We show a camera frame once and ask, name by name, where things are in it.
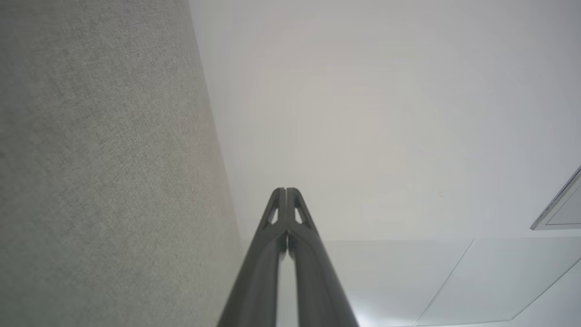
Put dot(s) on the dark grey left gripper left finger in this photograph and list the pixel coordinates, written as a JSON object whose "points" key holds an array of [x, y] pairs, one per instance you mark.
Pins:
{"points": [[258, 281]]}

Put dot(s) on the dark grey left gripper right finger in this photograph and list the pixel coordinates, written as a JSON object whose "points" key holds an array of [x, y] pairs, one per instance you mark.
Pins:
{"points": [[317, 290]]}

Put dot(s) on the grey framed panel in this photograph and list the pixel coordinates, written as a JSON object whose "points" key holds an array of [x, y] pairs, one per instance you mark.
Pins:
{"points": [[569, 213]]}

